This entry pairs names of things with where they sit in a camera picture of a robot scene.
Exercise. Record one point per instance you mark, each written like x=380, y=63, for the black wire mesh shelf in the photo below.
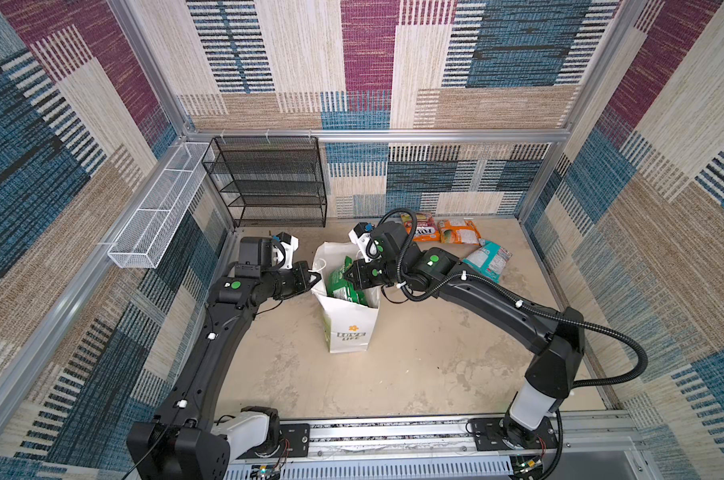
x=264, y=181

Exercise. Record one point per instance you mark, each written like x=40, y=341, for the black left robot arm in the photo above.
x=218, y=360

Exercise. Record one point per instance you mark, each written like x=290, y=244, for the orange Fox's candy bag back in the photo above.
x=426, y=229

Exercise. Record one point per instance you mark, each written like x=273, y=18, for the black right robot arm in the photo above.
x=390, y=258

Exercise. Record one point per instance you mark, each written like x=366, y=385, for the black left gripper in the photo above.
x=298, y=270

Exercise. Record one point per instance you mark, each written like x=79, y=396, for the teal white snack packet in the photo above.
x=489, y=260

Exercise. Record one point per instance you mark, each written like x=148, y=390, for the orange snack bag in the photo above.
x=459, y=231

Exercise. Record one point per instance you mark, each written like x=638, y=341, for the white wire mesh basket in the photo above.
x=144, y=240

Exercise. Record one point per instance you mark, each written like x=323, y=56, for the white floral paper bag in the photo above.
x=348, y=327

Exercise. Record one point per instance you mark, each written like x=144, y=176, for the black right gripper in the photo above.
x=361, y=281

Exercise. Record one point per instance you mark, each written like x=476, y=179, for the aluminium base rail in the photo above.
x=569, y=445

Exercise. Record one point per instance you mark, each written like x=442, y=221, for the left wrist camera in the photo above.
x=285, y=246

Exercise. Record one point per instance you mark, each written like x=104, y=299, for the green snack bag barcode side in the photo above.
x=340, y=288

